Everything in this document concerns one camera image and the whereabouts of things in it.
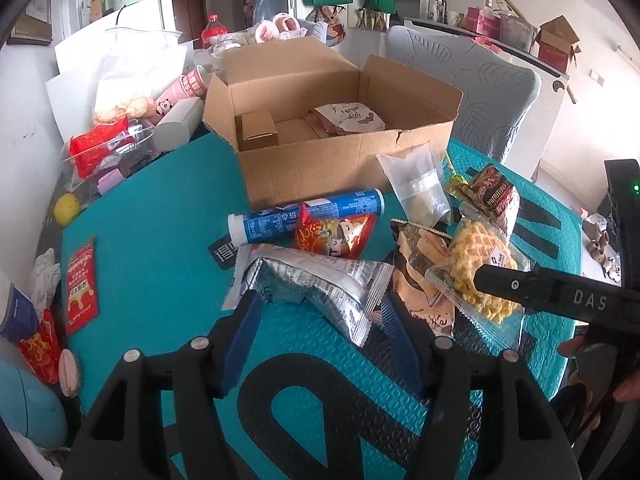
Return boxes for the pink gift box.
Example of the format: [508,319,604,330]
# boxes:
[467,6,501,41]

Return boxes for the red gold packet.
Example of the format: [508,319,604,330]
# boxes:
[20,310,63,384]

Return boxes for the white refrigerator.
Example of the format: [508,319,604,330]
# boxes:
[119,0,178,43]

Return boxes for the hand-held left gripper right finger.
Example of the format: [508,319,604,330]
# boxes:
[381,294,578,480]

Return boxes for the person's right hand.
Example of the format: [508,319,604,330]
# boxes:
[557,336,640,404]

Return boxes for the yellow ball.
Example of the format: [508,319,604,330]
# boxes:
[54,192,82,225]

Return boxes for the floral cloth bag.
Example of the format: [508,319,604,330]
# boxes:
[320,5,348,41]

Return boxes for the clear zip bag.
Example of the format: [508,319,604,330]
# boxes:
[375,142,453,226]

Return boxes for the framed picture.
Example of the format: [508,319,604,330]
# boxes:
[25,0,53,23]

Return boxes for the blue jar with white lid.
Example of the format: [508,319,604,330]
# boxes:
[0,280,41,342]

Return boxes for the pink paper cup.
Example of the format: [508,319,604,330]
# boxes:
[179,65,213,101]

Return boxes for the clear plastic container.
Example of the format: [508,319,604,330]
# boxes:
[60,115,162,194]

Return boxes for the beige snack packet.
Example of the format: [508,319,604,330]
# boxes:
[390,265,457,342]

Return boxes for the grey leaf-pattern chair cover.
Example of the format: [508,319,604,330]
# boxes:
[387,25,543,166]

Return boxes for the red cartoon snack packet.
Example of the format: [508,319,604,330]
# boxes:
[292,205,378,261]

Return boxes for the white pink snack packet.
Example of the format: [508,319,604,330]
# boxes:
[307,102,386,136]

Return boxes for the brown chocolate packet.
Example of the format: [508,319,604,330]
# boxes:
[445,164,521,238]

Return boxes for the red plastic packet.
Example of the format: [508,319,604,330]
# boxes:
[69,117,131,178]

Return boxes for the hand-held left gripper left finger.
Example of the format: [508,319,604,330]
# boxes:
[62,289,266,480]

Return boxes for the crumpled white tissue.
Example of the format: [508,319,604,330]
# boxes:
[32,249,63,311]

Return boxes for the small figurines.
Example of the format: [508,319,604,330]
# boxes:
[582,212,623,281]

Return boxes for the black cracker packet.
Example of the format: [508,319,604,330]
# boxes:
[389,219,458,281]

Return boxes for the teal bubble mat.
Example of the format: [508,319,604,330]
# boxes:
[60,130,586,480]

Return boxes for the yellow waffle packet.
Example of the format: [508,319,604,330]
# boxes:
[425,215,531,351]

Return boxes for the blue snack tube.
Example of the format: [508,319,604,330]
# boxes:
[227,188,385,247]

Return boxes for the red sachet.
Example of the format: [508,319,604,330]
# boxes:
[64,237,99,335]

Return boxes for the grey panda box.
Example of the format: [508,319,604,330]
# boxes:
[154,97,206,152]

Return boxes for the cardboard box with red label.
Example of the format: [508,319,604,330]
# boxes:
[535,15,582,73]

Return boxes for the silver snack packet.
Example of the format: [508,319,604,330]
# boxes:
[222,242,396,348]

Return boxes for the light blue round object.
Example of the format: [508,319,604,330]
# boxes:
[0,360,68,448]

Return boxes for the small cardboard box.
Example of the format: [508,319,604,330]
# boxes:
[240,109,279,151]

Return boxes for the clear bag of puffed snacks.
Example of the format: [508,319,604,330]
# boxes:
[92,27,183,123]

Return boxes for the brown wooden door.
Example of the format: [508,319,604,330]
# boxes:
[162,0,206,36]

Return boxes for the brown cardboard box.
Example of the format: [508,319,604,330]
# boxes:
[202,35,465,207]

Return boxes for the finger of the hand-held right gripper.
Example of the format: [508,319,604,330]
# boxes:
[472,264,640,324]

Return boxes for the red-capped soda bottle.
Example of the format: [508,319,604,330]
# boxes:
[201,14,231,51]

